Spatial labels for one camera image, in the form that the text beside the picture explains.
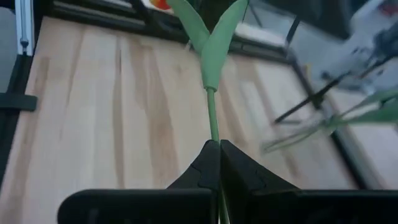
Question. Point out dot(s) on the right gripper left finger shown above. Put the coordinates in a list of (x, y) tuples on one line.
[(174, 205)]

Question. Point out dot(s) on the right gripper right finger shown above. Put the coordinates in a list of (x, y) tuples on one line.
[(280, 205)]

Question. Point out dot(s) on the black artificial tulip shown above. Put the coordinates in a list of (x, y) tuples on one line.
[(373, 116)]

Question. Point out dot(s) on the yellow-red artificial tulip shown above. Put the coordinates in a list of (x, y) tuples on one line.
[(217, 53)]

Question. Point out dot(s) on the silver aluminium extrusion bar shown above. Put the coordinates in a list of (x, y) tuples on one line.
[(24, 28)]

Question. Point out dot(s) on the wooden shelf with black frame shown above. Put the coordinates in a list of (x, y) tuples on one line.
[(311, 99)]

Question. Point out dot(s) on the black metal table frame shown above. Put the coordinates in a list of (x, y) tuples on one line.
[(99, 18)]

